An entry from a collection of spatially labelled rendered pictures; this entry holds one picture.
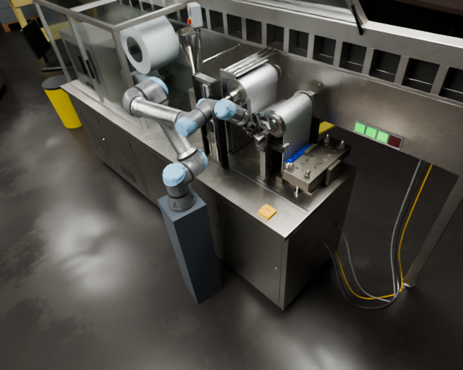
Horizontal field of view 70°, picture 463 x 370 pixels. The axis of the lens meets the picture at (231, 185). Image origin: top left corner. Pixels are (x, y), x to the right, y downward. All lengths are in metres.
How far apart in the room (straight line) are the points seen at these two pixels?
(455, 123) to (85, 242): 2.68
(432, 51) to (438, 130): 0.33
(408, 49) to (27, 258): 2.99
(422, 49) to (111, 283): 2.40
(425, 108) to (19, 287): 2.90
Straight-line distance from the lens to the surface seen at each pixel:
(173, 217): 1.76
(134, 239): 2.93
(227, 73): 1.74
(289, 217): 1.70
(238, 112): 1.36
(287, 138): 1.73
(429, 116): 1.67
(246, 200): 1.77
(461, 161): 1.73
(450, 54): 1.56
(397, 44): 1.62
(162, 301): 2.55
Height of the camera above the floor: 2.19
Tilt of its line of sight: 44 degrees down
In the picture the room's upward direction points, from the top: 6 degrees counter-clockwise
